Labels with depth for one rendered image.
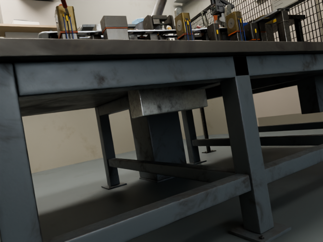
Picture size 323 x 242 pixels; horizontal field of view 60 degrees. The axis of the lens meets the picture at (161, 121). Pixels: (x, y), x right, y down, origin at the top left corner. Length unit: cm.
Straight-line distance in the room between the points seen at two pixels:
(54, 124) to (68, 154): 52
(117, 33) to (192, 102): 54
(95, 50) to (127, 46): 9
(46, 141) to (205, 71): 385
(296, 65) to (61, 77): 97
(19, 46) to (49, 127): 395
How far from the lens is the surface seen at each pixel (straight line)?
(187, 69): 90
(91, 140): 476
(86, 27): 199
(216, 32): 178
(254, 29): 194
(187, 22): 167
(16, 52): 69
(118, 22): 151
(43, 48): 70
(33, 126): 458
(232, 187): 101
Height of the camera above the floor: 48
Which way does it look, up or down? level
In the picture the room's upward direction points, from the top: 9 degrees counter-clockwise
